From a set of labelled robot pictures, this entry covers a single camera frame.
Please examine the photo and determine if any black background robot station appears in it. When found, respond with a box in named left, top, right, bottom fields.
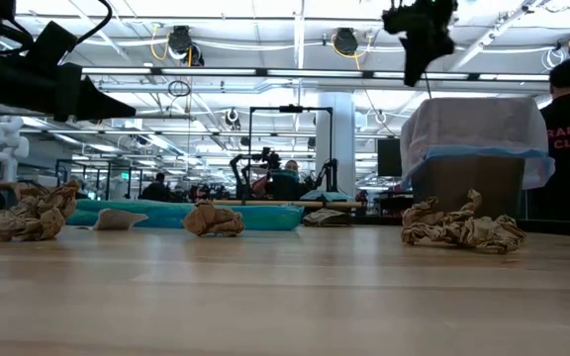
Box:
left=229, top=104, right=339, bottom=202

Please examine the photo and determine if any translucent white trash bag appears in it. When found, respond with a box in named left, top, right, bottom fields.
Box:
left=399, top=96, right=557, bottom=192

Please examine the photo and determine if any black monitor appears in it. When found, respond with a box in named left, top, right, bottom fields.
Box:
left=377, top=137, right=404, bottom=178

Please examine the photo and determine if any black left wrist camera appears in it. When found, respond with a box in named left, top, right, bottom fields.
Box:
left=22, top=20, right=79, bottom=68

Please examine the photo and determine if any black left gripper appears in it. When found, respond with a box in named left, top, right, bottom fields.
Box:
left=0, top=52, right=138, bottom=123

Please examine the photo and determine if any grey trash bin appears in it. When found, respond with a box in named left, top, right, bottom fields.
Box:
left=410, top=156, right=526, bottom=219

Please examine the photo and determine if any pale paper piece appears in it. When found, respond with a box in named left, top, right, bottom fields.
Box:
left=91, top=208, right=148, bottom=231

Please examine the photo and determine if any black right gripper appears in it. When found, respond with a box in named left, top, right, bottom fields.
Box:
left=381, top=0, right=459, bottom=89

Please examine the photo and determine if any teal plastic trash bag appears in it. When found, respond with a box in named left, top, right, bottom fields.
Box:
left=65, top=198, right=305, bottom=231

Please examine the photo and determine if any brown paper wad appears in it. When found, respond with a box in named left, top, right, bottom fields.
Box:
left=0, top=180, right=81, bottom=242

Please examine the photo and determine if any long brown paper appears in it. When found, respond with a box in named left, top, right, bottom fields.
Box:
left=401, top=189, right=527, bottom=255

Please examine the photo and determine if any black left camera cable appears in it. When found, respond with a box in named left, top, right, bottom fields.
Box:
left=73, top=0, right=115, bottom=50

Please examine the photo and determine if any white building column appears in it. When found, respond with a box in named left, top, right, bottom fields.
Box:
left=315, top=91, right=357, bottom=198

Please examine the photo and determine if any small brown paper ball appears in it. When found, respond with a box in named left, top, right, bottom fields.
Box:
left=183, top=199, right=245, bottom=237

